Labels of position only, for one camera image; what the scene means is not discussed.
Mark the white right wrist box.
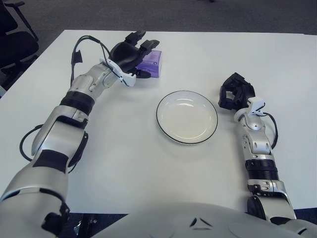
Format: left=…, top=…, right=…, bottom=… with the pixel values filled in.
left=247, top=97, right=266, bottom=116

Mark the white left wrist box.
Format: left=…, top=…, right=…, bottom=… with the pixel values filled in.
left=99, top=58, right=137, bottom=88

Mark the grey robot torso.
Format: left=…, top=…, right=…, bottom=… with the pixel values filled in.
left=91, top=202, right=317, bottom=238

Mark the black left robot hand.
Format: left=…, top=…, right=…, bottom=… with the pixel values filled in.
left=108, top=30, right=161, bottom=79

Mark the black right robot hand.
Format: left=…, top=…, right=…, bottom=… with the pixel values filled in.
left=217, top=72, right=256, bottom=110

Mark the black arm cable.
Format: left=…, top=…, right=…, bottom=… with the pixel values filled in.
left=262, top=113, right=278, bottom=149
left=19, top=35, right=117, bottom=174

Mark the black office chair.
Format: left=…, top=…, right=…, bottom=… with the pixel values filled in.
left=0, top=0, right=40, bottom=75

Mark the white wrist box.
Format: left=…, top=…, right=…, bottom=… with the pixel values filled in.
left=99, top=58, right=137, bottom=88
left=247, top=97, right=266, bottom=116

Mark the white plate black rim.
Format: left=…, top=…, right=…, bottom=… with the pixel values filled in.
left=156, top=90, right=219, bottom=145

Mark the purple tissue paper pack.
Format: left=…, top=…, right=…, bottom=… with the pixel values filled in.
left=135, top=49, right=163, bottom=79

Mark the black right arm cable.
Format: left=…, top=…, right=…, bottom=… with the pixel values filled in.
left=262, top=113, right=278, bottom=149

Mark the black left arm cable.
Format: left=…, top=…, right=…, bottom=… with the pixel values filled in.
left=19, top=35, right=117, bottom=174

